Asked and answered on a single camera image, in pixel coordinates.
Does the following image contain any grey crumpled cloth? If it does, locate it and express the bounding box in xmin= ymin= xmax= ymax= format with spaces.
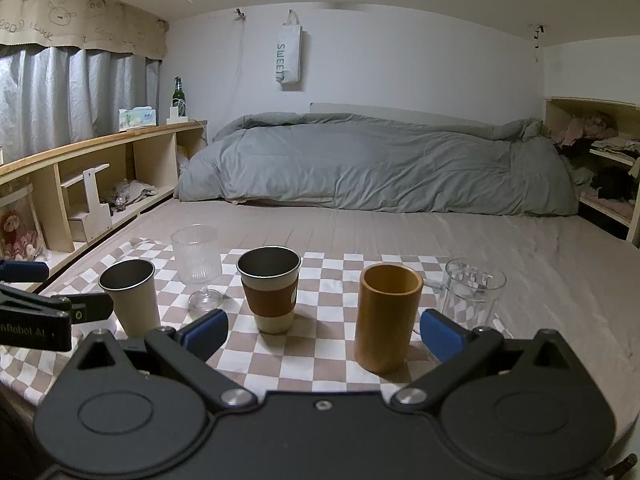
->
xmin=99 ymin=179 xmax=159 ymax=209

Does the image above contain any plush toy in clear bag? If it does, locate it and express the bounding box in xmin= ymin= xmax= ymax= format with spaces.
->
xmin=0 ymin=184 xmax=47 ymax=264

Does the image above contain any thin hanging white cable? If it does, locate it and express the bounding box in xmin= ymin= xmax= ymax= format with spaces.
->
xmin=233 ymin=15 xmax=247 ymax=133

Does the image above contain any small wooden stand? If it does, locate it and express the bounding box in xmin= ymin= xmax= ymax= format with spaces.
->
xmin=60 ymin=163 xmax=114 ymax=244

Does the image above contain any grey duvet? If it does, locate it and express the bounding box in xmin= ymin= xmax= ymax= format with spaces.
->
xmin=174 ymin=112 xmax=581 ymax=217

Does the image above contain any green glass bottle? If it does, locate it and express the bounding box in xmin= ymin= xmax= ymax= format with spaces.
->
xmin=172 ymin=76 xmax=187 ymax=117

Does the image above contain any tissue box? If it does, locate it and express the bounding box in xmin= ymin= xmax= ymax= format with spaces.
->
xmin=118 ymin=105 xmax=157 ymax=131

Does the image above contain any clear glass mug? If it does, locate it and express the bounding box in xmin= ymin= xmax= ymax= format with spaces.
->
xmin=424 ymin=257 xmax=507 ymax=333

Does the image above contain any beige printed valance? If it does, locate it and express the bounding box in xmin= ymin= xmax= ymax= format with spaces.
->
xmin=0 ymin=0 xmax=169 ymax=61

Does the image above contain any clear ribbed stemmed glass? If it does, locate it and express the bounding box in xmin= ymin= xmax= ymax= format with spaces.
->
xmin=171 ymin=224 xmax=224 ymax=311

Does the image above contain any cup with brown sleeve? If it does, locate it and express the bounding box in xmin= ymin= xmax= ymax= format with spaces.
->
xmin=236 ymin=246 xmax=303 ymax=335

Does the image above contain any brown wooden cup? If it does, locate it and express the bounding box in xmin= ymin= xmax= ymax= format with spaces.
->
xmin=354 ymin=262 xmax=425 ymax=375

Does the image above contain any black ceiling clip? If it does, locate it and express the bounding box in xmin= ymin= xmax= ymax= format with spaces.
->
xmin=529 ymin=23 xmax=547 ymax=64

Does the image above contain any wooden bedside shelf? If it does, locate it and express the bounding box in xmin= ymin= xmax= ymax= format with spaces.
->
xmin=0 ymin=119 xmax=209 ymax=295

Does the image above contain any brown checkered cloth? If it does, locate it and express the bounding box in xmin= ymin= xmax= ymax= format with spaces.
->
xmin=0 ymin=236 xmax=507 ymax=407

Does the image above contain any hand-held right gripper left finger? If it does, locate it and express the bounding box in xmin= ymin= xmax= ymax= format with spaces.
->
xmin=75 ymin=309 xmax=258 ymax=411

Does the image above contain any white metal cup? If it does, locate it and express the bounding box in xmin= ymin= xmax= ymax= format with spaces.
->
xmin=98 ymin=259 xmax=162 ymax=339

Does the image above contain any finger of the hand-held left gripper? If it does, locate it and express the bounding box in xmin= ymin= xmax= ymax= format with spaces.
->
xmin=0 ymin=284 xmax=115 ymax=325
xmin=0 ymin=259 xmax=50 ymax=284

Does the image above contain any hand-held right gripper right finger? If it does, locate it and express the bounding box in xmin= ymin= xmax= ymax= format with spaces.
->
xmin=390 ymin=309 xmax=576 ymax=411

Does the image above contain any white hanging tote bag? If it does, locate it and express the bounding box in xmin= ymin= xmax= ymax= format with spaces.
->
xmin=274 ymin=8 xmax=305 ymax=85

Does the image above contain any grey curtain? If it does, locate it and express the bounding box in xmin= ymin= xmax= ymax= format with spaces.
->
xmin=0 ymin=42 xmax=164 ymax=167

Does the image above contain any pile of clothes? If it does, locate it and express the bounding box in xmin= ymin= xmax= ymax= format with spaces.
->
xmin=549 ymin=114 xmax=640 ymax=202

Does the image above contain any wooden clothes shelf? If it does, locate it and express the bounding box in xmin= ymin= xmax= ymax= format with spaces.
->
xmin=542 ymin=97 xmax=640 ymax=252

